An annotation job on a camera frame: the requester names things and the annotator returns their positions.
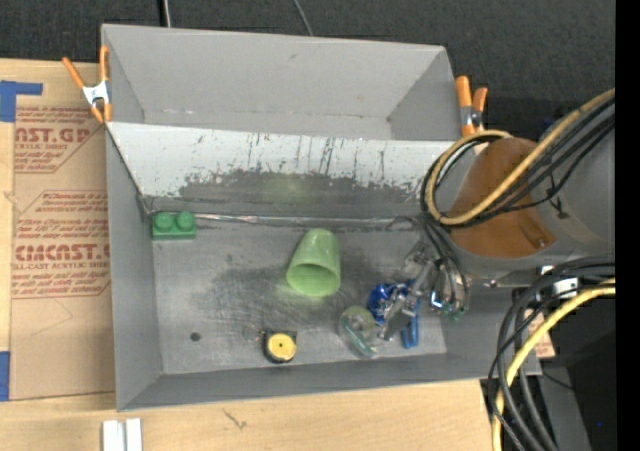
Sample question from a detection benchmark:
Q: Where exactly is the blue plastic clip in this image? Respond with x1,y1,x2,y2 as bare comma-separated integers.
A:
400,314,421,350

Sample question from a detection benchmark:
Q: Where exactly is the blue shiny packet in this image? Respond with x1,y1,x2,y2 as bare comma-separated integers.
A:
367,281,412,325

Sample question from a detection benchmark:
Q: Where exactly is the clear round glass thing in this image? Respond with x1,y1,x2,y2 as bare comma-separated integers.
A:
338,305,382,359

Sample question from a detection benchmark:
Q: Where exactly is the pale green cup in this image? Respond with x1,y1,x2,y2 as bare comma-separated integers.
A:
284,227,342,298

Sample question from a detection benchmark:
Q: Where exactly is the yellow and black tape measure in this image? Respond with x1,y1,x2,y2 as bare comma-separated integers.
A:
259,329,299,365

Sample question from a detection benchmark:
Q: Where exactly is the grey metal bin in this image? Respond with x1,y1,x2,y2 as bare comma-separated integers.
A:
99,22,544,413

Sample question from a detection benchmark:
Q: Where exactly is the green toy brick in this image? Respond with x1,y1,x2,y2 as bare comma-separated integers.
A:
151,210,197,241

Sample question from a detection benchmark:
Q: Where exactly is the brown cardboard board, red print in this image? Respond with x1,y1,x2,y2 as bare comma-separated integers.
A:
0,57,118,403

